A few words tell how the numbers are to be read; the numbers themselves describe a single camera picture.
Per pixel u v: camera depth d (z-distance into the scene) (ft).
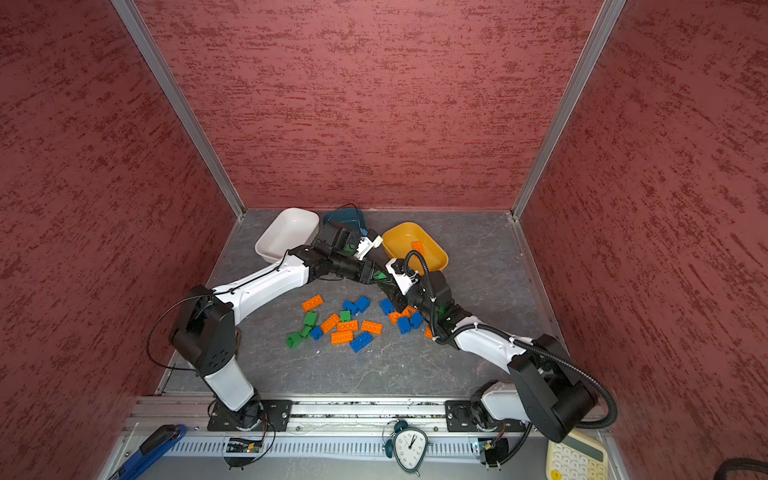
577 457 2.22
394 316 3.02
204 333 1.51
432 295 2.26
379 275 2.58
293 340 2.78
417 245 3.59
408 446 2.19
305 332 2.82
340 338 2.81
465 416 2.43
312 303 3.10
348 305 3.02
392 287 2.51
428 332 2.93
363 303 3.07
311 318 2.95
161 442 2.25
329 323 2.94
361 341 2.80
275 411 2.44
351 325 2.94
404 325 2.93
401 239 3.59
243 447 2.36
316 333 2.82
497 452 2.32
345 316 2.96
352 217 3.70
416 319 3.10
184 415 2.49
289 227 3.68
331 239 2.24
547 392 1.39
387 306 3.11
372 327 2.92
